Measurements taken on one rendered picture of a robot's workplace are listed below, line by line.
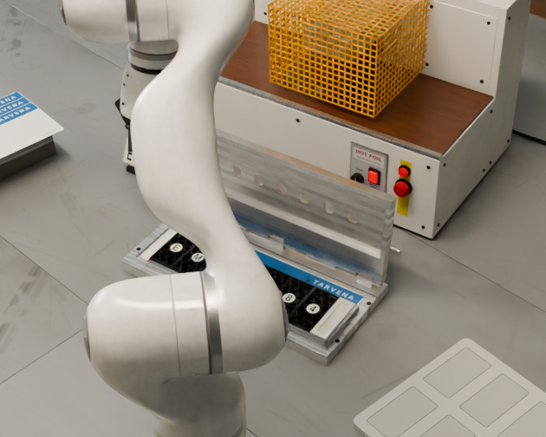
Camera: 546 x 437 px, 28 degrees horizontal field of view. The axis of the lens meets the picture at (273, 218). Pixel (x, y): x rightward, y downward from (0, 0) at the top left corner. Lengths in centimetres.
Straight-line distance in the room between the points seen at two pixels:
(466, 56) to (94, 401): 92
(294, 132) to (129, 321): 93
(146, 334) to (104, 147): 114
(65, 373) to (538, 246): 89
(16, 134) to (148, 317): 107
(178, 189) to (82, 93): 128
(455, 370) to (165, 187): 74
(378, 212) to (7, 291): 68
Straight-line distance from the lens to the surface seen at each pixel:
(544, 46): 266
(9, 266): 206
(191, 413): 132
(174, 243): 200
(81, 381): 183
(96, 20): 129
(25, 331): 193
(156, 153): 124
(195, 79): 126
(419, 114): 203
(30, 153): 228
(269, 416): 175
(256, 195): 197
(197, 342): 122
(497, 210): 214
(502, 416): 176
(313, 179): 188
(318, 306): 187
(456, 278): 198
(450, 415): 175
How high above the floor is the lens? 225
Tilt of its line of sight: 40 degrees down
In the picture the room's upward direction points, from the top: 2 degrees counter-clockwise
